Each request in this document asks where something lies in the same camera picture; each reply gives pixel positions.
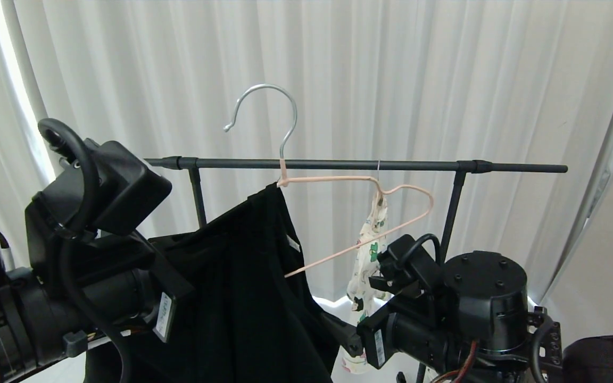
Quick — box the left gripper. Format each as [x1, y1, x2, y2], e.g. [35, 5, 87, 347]
[0, 242, 196, 369]

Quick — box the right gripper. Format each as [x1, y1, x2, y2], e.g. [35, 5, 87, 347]
[318, 311, 457, 373]

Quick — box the cream printed garment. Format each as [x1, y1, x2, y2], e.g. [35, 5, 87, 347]
[341, 190, 392, 374]

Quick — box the black garment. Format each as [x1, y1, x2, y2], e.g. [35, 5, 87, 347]
[83, 184, 340, 383]

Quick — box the black clothes rack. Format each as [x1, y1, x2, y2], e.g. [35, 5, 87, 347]
[144, 156, 569, 383]

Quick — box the white curtain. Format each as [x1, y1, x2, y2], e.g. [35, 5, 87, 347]
[0, 0, 613, 306]

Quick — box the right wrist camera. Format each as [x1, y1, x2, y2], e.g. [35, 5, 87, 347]
[369, 234, 444, 299]

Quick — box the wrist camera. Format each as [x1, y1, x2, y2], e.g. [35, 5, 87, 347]
[369, 234, 444, 299]
[24, 139, 173, 280]

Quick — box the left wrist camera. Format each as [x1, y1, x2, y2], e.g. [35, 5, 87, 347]
[24, 139, 173, 280]

